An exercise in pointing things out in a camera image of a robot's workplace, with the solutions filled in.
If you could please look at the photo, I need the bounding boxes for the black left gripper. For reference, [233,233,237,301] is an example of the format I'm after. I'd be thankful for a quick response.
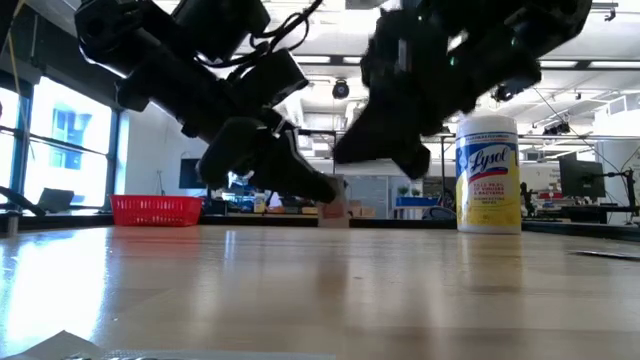
[197,117,347,204]

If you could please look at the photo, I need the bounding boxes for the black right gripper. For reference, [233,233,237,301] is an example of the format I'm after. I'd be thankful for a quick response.
[333,4,543,181]

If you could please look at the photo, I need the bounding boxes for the white drug facts packet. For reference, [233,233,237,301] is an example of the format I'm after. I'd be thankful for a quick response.
[569,249,640,262]

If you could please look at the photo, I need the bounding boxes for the black monitor on arm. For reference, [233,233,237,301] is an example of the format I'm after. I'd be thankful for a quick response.
[558,151,608,202]

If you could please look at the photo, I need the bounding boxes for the blue storage bin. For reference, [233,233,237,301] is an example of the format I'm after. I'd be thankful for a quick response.
[395,195,442,208]

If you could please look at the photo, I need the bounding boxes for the cardboard boxes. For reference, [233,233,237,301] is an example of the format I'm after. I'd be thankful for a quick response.
[349,199,376,219]

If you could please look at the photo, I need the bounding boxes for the Lysol wipes canister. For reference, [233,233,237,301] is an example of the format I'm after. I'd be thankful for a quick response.
[454,114,523,235]

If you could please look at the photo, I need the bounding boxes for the red plastic basket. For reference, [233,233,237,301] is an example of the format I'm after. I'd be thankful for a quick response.
[109,194,204,228]

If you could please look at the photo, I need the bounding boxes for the dark open laptop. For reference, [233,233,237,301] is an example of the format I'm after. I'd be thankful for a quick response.
[35,187,76,214]

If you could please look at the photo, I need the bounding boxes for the white packet grey print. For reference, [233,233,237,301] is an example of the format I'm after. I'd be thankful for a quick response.
[4,329,109,360]

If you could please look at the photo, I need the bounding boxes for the black table edge frame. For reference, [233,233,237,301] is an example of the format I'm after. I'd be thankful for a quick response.
[0,212,640,242]

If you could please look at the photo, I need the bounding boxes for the black wall monitor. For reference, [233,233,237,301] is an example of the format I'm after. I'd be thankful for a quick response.
[178,158,209,190]

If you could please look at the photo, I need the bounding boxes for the black ceiling camera cluster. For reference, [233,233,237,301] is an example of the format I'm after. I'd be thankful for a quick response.
[492,82,517,104]

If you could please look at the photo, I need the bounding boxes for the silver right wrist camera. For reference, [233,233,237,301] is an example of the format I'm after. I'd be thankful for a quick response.
[446,29,470,52]

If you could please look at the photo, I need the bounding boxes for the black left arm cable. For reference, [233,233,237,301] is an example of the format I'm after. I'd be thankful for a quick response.
[199,0,325,69]

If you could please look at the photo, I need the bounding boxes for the black overhead frame bar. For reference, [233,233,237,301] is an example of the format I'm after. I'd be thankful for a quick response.
[292,53,640,71]

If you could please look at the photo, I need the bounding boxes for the yellow hanging cable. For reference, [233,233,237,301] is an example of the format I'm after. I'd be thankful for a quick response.
[0,0,27,110]

